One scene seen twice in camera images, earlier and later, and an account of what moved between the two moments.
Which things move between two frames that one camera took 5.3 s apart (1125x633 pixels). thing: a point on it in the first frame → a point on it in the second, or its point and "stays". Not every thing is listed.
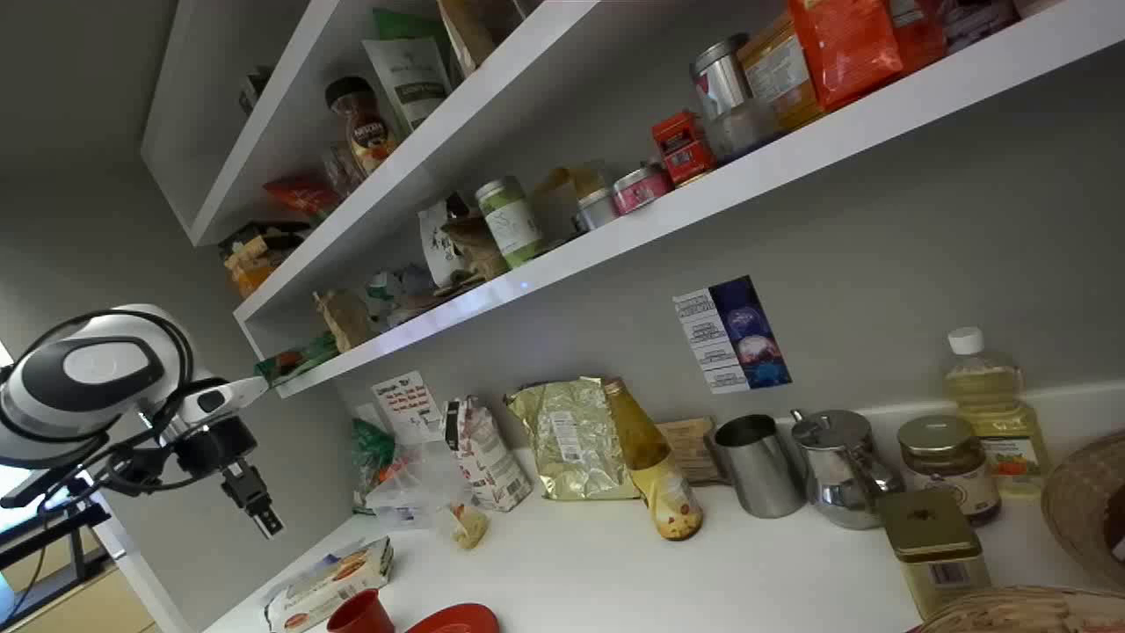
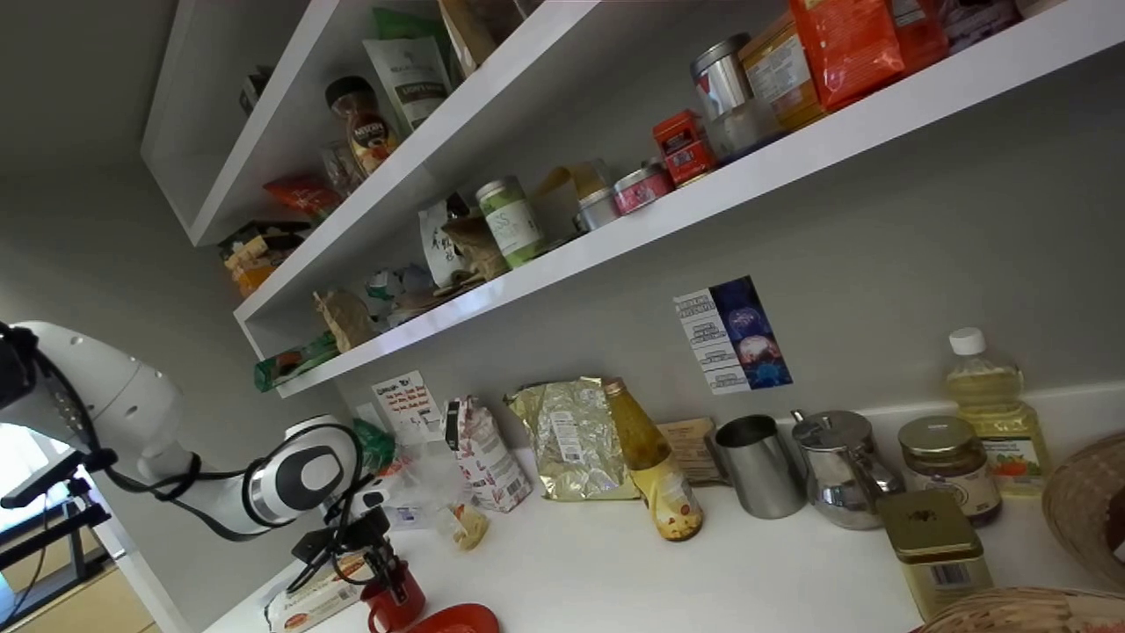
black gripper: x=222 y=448 → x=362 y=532
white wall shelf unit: x=376 y=163 stays
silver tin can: x=718 y=80 stays
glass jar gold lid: x=948 y=453 stays
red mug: x=359 y=612 → x=400 y=604
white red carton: x=495 y=469 stays
